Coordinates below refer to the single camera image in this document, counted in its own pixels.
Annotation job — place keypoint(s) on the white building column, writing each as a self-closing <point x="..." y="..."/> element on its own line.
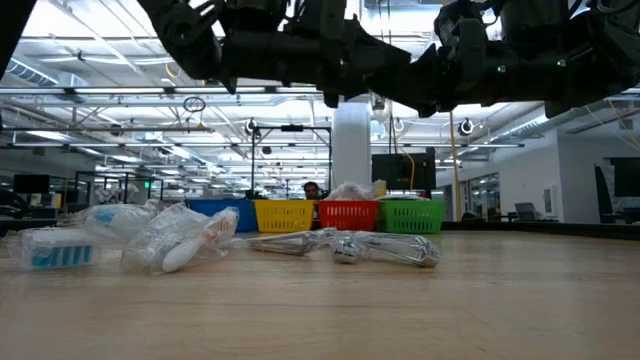
<point x="351" y="150"/>

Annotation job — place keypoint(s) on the black wall monitor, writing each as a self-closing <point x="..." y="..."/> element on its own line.
<point x="627" y="177"/>

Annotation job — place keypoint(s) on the yellow background object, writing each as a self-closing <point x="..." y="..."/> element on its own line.
<point x="380" y="189"/>

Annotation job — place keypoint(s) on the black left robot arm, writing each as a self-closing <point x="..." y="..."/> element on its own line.
<point x="185" y="35"/>

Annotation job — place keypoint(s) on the bagged white cotton balls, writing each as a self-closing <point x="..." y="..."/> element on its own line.
<point x="355" y="191"/>

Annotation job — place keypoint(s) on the grey office chair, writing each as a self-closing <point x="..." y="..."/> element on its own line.
<point x="525" y="210"/>

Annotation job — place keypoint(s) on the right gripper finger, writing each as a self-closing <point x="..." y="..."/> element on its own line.
<point x="427" y="107"/>
<point x="415" y="80"/>

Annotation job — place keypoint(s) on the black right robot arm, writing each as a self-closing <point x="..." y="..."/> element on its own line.
<point x="575" y="50"/>

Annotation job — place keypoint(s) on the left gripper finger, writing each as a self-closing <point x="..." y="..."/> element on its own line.
<point x="372" y="55"/>
<point x="359" y="86"/>

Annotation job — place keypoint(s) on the person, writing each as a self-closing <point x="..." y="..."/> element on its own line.
<point x="311" y="190"/>

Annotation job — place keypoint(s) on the yellow plastic basket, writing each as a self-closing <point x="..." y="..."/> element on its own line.
<point x="284" y="216"/>

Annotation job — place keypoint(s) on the blue plastic basket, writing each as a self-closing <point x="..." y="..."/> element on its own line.
<point x="247" y="217"/>

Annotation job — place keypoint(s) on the bagged blue toothbrush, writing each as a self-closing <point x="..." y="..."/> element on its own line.
<point x="117" y="220"/>
<point x="55" y="250"/>

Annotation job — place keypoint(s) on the bagged red toothbrush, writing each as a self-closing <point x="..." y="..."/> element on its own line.
<point x="185" y="250"/>

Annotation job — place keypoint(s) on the green plastic basket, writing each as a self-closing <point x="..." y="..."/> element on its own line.
<point x="411" y="216"/>

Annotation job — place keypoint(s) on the black monitor on stand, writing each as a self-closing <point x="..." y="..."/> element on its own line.
<point x="402" y="172"/>

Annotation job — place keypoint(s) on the black desk monitor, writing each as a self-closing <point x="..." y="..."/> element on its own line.
<point x="31" y="184"/>

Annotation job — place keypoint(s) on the silver ceiling duct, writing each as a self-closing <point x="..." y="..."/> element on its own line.
<point x="502" y="134"/>

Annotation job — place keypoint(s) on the red plastic basket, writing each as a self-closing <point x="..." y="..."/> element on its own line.
<point x="348" y="215"/>

